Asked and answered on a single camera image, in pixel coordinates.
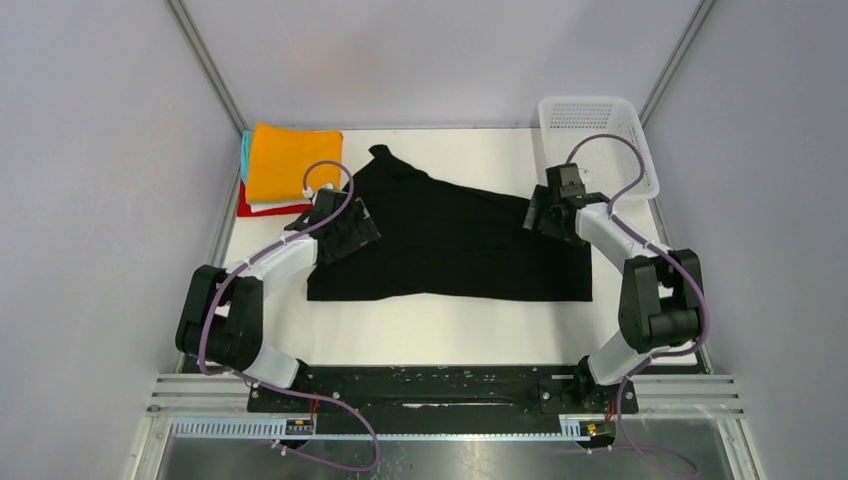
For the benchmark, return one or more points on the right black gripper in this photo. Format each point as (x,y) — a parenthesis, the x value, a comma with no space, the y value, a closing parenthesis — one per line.
(541,199)

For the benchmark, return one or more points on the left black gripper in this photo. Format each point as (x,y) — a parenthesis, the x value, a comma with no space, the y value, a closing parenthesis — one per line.
(361,233)

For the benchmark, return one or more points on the black t shirt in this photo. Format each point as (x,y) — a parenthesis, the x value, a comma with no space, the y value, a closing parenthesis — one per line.
(447,239)

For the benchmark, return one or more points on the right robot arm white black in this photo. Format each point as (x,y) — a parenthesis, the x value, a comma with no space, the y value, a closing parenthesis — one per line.
(661,302)

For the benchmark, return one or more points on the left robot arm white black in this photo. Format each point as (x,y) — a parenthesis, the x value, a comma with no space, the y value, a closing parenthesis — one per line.
(222,320)

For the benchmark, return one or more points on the white plastic basket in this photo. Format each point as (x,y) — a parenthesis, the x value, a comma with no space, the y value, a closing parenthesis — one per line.
(606,165)

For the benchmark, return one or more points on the folded white t shirt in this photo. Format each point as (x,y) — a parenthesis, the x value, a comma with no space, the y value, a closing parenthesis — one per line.
(277,203)

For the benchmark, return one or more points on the folded orange t shirt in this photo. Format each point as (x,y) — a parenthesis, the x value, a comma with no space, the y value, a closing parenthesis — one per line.
(282,163)

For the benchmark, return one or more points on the folded red t shirt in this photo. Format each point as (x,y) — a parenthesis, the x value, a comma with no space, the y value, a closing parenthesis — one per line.
(244,209)

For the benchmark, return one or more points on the folded cyan t shirt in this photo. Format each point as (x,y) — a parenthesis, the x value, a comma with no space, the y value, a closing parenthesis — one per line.
(246,143)

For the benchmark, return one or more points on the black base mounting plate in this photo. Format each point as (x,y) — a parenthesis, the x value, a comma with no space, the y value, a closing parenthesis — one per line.
(446,400)

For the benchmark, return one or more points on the aluminium frame rail right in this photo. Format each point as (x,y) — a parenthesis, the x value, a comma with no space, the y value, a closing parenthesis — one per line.
(679,52)

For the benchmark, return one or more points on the aluminium frame rail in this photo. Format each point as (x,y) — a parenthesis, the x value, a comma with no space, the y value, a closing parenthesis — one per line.
(208,67)
(679,52)

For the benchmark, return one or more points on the aluminium frame rail left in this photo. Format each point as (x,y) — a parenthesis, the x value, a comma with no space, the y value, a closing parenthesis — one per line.
(208,67)

